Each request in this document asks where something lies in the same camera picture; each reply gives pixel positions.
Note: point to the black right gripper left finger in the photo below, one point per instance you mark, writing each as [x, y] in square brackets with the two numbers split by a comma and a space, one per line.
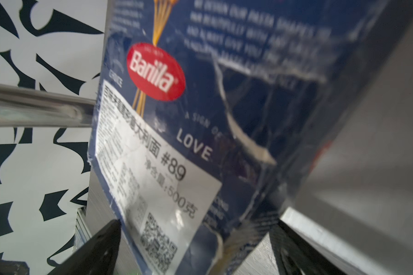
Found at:
[97, 256]

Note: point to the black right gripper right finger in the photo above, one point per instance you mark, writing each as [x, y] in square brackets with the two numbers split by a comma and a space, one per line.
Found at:
[295, 256]

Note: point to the blue Barilla pasta pack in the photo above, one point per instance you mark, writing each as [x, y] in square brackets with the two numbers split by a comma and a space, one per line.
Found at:
[203, 109]

